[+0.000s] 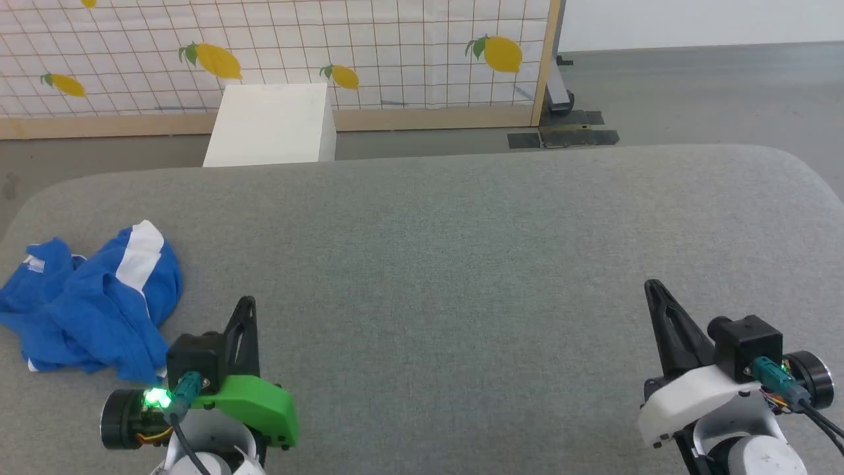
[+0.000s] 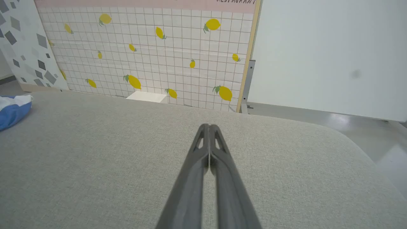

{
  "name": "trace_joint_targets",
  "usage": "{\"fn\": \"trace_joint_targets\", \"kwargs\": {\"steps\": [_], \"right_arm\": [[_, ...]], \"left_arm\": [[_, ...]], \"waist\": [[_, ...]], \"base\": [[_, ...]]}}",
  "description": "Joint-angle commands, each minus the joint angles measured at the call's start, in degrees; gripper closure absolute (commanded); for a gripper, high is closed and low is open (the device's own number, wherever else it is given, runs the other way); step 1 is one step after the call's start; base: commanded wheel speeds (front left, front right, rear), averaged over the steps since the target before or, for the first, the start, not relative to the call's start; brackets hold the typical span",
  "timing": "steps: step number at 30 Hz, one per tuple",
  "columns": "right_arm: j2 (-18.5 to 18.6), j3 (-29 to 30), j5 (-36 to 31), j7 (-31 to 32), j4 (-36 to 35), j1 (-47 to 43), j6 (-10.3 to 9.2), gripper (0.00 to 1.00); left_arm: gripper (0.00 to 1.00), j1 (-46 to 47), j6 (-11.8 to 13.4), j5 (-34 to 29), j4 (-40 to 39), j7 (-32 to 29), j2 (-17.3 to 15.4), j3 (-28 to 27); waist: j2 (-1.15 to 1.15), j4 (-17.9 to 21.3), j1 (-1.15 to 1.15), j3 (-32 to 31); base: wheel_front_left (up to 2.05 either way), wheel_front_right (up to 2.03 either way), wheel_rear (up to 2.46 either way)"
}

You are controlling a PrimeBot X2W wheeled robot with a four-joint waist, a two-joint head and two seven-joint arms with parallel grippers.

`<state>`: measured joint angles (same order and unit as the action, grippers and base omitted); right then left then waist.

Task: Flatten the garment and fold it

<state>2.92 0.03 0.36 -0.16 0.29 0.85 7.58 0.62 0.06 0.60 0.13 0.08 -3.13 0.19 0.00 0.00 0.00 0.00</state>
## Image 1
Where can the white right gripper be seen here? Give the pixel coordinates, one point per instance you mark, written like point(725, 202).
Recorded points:
point(692, 399)

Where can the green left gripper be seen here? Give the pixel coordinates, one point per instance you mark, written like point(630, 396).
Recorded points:
point(257, 402)

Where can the blue and white garment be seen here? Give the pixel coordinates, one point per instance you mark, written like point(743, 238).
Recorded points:
point(86, 297)

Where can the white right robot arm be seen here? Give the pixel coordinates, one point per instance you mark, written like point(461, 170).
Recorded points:
point(752, 448)

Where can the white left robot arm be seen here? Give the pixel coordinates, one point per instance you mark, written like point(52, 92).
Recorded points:
point(211, 448)

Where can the white box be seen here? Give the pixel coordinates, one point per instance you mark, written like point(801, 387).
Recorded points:
point(270, 125)

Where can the black tape patch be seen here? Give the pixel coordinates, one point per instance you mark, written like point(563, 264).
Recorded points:
point(572, 118)
point(524, 140)
point(580, 136)

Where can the grey fabric sofa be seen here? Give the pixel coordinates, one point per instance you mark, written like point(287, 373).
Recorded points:
point(461, 264)

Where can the grey metal stand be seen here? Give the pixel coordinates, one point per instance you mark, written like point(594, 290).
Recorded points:
point(559, 92)

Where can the lemon print partition panel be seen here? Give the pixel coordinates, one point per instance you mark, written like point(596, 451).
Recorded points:
point(277, 39)

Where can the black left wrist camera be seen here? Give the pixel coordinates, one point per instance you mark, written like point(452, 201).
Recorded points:
point(194, 356)

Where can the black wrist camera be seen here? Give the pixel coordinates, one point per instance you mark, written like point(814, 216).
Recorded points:
point(194, 356)
point(748, 343)

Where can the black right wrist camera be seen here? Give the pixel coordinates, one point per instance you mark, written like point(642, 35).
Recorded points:
point(748, 343)

